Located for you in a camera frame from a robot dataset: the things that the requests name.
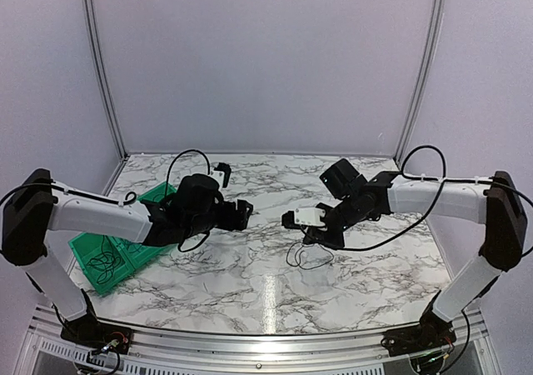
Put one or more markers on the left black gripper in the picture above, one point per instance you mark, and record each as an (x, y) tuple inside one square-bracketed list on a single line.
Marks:
[(242, 217)]

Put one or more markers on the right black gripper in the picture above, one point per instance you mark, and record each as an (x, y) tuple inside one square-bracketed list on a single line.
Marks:
[(337, 242)]

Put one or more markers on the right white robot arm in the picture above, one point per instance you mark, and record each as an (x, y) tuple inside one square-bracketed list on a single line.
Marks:
[(491, 201)]

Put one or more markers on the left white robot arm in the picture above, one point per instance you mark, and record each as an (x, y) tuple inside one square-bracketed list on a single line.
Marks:
[(41, 205)]

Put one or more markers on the green three-compartment plastic bin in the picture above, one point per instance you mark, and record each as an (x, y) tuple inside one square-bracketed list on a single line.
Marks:
[(107, 261)]

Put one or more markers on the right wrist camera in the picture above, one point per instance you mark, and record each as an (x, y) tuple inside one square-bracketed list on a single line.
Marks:
[(304, 217)]

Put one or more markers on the back aluminium frame rail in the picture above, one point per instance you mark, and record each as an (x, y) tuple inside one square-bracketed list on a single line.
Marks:
[(264, 152)]

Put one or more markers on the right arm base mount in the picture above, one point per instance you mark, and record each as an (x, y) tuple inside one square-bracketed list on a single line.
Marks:
[(414, 339)]

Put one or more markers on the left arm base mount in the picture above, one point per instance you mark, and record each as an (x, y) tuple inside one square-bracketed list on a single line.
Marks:
[(100, 336)]

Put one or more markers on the right aluminium frame post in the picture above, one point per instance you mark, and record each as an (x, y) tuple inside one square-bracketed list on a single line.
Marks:
[(428, 54)]

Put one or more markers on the aluminium frame post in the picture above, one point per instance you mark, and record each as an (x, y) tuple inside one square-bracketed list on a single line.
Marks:
[(104, 87), (428, 54)]

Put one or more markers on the front aluminium rail base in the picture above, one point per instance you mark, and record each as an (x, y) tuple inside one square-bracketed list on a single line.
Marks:
[(163, 351)]

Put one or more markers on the left aluminium frame post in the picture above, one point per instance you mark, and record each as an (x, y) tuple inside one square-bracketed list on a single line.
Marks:
[(104, 87)]

